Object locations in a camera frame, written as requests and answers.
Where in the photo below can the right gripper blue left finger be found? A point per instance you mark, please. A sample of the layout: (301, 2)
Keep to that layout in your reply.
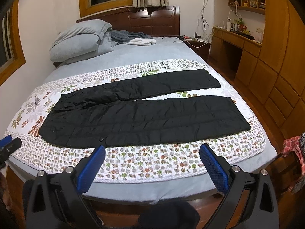
(87, 169)

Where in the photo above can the wooden nightstand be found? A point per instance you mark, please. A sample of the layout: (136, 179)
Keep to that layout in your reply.
(201, 48)

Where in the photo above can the floral quilted bedspread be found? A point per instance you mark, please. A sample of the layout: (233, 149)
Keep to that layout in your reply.
(132, 164)

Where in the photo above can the red plaid cloth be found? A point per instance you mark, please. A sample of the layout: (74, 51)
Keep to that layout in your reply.
(295, 146)

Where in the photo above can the dark grey and white blanket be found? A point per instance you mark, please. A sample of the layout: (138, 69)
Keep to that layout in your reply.
(136, 39)

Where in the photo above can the wooden desk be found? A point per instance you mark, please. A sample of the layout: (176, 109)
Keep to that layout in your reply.
(234, 54)

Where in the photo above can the black padded pants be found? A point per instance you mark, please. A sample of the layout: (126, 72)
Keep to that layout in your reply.
(131, 113)

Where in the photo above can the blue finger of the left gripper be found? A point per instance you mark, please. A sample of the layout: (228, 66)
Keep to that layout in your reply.
(6, 140)

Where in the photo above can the wooden wardrobe cabinet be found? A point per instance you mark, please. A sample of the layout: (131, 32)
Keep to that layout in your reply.
(275, 87)

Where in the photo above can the grey pillow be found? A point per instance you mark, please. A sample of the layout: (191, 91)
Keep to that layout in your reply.
(81, 47)

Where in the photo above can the dark wooden headboard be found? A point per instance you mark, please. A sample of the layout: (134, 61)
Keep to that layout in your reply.
(154, 21)

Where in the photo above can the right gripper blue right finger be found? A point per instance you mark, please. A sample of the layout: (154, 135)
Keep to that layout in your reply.
(217, 168)

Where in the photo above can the folded grey duvet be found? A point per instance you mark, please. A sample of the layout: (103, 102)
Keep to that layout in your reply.
(97, 27)

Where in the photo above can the wooden side window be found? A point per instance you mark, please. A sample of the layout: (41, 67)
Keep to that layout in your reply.
(12, 56)

